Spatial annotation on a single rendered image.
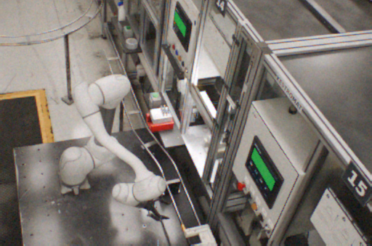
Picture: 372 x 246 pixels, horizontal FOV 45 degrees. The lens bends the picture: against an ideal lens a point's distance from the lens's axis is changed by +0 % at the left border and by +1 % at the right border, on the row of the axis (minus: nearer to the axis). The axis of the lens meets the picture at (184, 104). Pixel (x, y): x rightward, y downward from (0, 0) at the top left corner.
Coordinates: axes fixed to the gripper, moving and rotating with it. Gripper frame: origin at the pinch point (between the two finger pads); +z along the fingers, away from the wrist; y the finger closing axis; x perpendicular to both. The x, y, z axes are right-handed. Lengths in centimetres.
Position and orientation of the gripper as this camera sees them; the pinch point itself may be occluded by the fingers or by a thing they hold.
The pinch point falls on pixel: (165, 210)
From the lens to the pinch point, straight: 269.9
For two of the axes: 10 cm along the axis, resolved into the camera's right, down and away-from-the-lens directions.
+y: 0.5, -8.8, 4.8
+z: 5.9, 4.1, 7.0
